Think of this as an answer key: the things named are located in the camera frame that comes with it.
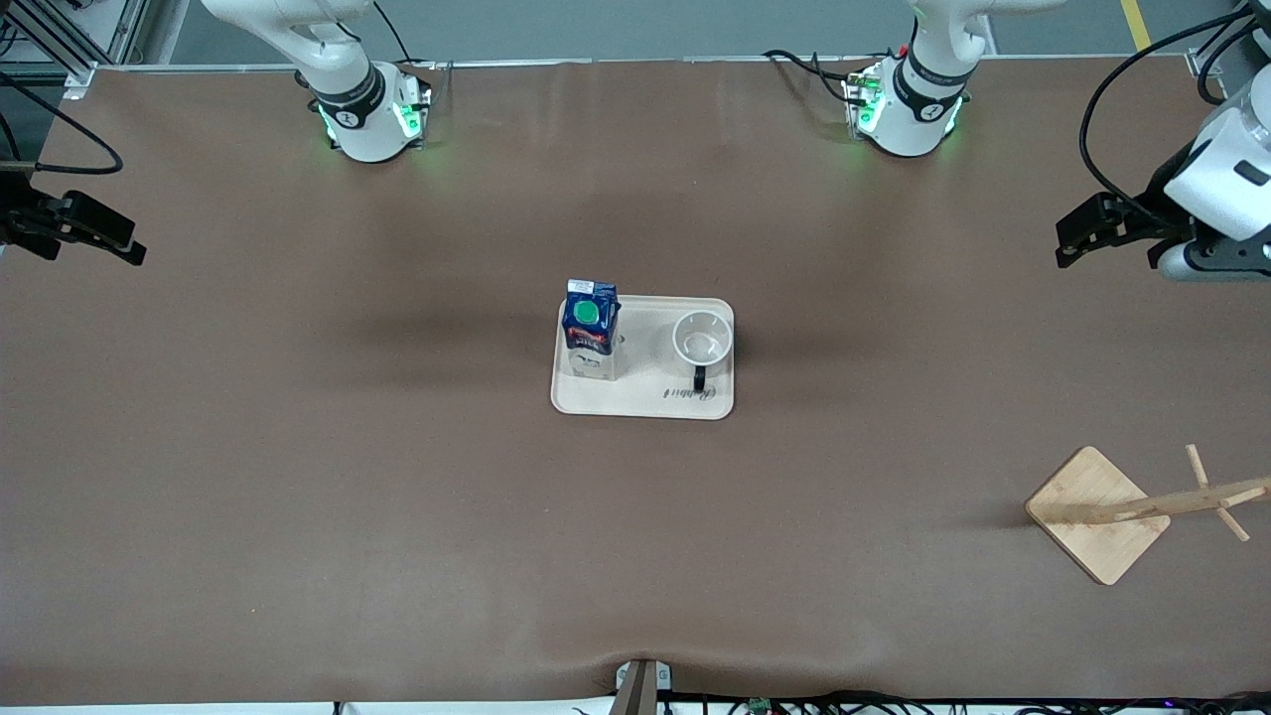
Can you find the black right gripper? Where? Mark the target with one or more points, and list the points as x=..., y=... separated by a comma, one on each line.
x=22, y=220

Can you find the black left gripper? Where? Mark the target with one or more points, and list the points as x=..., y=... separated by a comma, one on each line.
x=1149, y=213

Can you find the white smiley face mug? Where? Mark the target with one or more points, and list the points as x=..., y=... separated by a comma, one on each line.
x=703, y=338

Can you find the blue white milk carton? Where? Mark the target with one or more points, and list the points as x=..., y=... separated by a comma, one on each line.
x=588, y=333

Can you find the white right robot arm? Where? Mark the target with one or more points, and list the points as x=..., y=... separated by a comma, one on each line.
x=362, y=119

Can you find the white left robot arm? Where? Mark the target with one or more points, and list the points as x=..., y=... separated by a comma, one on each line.
x=918, y=109

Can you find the wooden cup rack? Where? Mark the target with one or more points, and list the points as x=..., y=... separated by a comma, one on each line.
x=1097, y=541

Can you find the brown table cover mat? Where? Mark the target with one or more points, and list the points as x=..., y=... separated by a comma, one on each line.
x=298, y=497

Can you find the cream plastic tray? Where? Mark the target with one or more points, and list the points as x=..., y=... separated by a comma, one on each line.
x=650, y=382

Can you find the aluminium frame profile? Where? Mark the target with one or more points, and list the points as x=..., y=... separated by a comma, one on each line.
x=60, y=40

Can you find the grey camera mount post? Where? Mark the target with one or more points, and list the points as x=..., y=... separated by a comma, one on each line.
x=640, y=690

